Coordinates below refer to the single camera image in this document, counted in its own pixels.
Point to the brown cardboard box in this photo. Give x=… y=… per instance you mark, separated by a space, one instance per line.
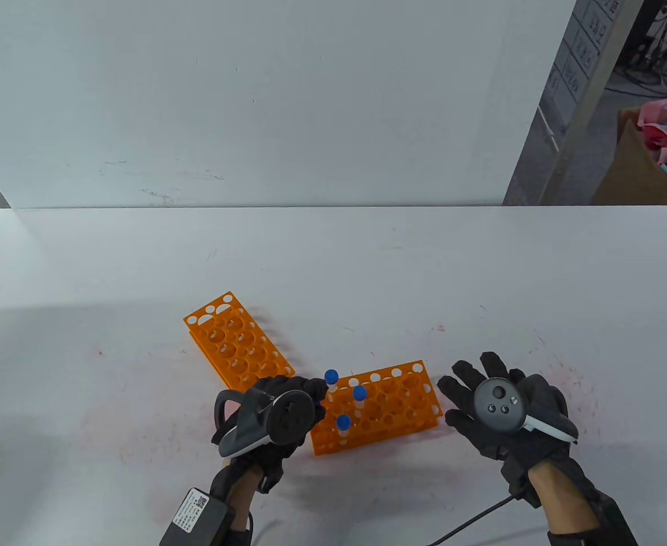
x=629 y=170

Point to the person's right forearm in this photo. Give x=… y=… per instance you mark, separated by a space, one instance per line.
x=563 y=503

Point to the person's left hand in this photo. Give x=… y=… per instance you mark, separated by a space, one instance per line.
x=288 y=458

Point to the blue capped test tube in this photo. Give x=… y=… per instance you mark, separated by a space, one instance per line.
x=343 y=422
x=331 y=377
x=359 y=393

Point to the person's right middle finger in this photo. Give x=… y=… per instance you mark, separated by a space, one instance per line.
x=467 y=373

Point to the person's left fingers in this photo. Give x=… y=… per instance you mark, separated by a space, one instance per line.
x=315 y=392

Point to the grey controller with round buttons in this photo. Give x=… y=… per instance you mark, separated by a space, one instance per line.
x=498 y=406

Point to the person's right hand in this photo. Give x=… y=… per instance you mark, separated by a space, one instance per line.
x=518 y=455

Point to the person's right little finger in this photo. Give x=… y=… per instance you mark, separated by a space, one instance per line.
x=516 y=375

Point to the person's right thumb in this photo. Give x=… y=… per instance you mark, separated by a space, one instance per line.
x=459 y=421

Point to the grey locker cabinet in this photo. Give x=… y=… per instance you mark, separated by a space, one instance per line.
x=560 y=85

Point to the orange tube rack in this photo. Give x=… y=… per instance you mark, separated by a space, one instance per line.
x=233 y=341
x=393 y=406

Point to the black box with white label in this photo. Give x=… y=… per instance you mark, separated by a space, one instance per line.
x=197 y=515

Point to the person's left forearm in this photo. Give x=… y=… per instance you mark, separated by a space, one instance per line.
x=242 y=492

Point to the white backdrop board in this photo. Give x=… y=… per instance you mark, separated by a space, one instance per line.
x=253 y=102

